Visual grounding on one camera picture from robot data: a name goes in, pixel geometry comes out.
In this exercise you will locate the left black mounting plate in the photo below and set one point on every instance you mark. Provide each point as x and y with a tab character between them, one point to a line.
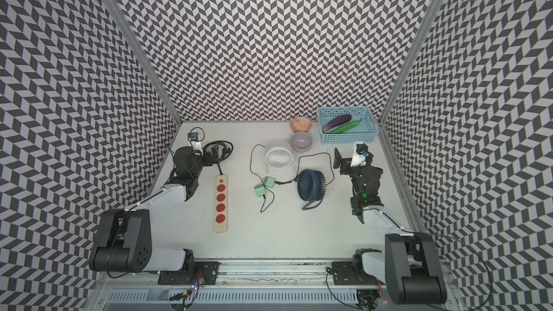
202	272

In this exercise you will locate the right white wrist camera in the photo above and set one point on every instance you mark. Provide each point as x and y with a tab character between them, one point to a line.
360	155

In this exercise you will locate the green plug of blue fan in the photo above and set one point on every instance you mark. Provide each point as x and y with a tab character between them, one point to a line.
269	182

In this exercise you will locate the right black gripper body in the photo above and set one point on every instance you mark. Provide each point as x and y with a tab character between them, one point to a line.
346	168

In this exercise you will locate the green plug of white fan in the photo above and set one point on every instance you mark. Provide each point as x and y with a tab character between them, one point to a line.
260	190

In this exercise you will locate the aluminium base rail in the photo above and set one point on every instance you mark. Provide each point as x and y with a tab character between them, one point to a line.
245	284

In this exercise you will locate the light blue plastic basket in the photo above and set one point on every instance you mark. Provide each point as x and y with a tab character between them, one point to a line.
366	131

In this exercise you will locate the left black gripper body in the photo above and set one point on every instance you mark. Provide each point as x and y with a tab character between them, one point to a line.
207	161

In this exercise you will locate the white desk fan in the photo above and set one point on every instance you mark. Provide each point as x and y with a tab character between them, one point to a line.
278	155

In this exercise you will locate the navy blue desk fan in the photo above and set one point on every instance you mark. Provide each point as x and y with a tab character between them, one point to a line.
311	188

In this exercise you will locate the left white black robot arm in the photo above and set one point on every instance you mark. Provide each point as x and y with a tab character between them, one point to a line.
123	242

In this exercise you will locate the green toy cucumber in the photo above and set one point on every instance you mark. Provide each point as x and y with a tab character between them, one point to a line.
344	127

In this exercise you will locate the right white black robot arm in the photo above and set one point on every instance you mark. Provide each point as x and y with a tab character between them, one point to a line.
408	263

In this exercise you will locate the black mounting plate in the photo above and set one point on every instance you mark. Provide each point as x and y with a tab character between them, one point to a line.
346	273
202	272

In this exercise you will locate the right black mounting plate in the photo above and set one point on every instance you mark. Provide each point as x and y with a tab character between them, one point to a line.
346	273

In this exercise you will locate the beige red power strip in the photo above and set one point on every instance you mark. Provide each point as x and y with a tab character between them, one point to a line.
221	204

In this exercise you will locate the purple toy eggplant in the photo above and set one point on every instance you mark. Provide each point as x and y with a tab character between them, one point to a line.
337	121

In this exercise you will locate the lilac bowl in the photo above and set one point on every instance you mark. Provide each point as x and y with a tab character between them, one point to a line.
301	141

